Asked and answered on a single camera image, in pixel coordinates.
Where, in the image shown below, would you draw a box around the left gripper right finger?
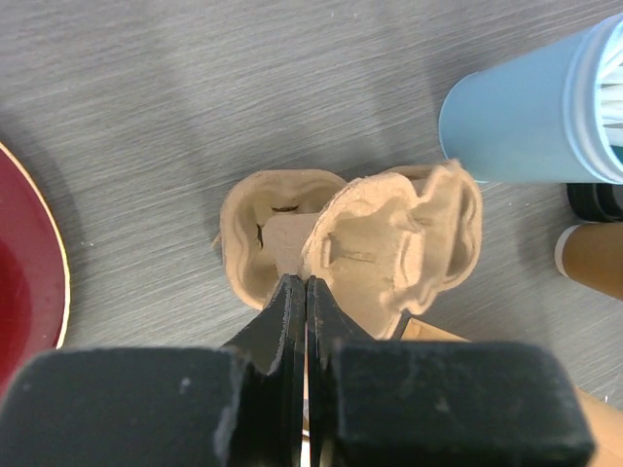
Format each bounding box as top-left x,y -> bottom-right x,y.
306,278 -> 596,466

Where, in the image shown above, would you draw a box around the paper cup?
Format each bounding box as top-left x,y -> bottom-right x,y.
554,223 -> 623,301

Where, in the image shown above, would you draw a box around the stack of black lids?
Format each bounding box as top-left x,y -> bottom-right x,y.
567,183 -> 623,223

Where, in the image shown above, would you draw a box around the white wrapped straws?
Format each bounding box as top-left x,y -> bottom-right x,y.
598,25 -> 622,147

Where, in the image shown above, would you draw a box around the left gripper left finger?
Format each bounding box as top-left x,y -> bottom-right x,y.
1,275 -> 306,466

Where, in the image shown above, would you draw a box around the cardboard cup carrier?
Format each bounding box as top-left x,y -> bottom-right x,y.
299,161 -> 483,339
216,169 -> 346,309

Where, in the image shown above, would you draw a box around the red round tray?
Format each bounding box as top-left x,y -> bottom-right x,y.
1,146 -> 71,393

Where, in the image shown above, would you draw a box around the blue straw holder cup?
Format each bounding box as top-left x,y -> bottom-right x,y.
438,15 -> 622,185

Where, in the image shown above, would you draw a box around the brown paper bag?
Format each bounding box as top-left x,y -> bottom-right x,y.
301,315 -> 623,467

